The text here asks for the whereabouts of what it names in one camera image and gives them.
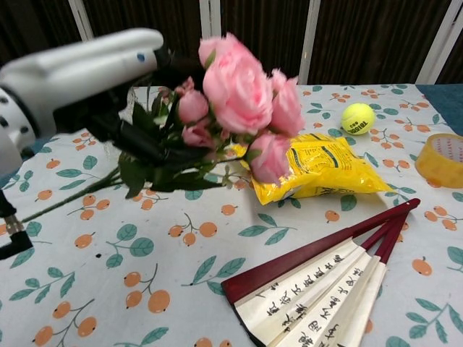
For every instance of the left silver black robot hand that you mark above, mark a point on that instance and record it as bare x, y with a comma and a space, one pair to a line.
83, 68

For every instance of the folding fan with calligraphy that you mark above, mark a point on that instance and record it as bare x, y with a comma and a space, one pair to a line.
307, 285

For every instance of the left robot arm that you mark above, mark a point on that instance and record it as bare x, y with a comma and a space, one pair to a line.
11, 137

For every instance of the yellow snack bag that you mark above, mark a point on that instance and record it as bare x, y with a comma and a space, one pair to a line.
325, 170

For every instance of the white metal frame pole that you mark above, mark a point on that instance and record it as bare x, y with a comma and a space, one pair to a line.
210, 18
443, 36
310, 36
81, 18

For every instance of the clear packing tape roll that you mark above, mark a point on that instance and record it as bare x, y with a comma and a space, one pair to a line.
434, 170

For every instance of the floral print tablecloth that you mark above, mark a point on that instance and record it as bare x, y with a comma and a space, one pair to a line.
144, 253

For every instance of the pink artificial rose bouquet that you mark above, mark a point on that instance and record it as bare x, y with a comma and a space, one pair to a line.
235, 90

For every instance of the yellow tennis ball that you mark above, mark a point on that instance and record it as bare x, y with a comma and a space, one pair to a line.
358, 118

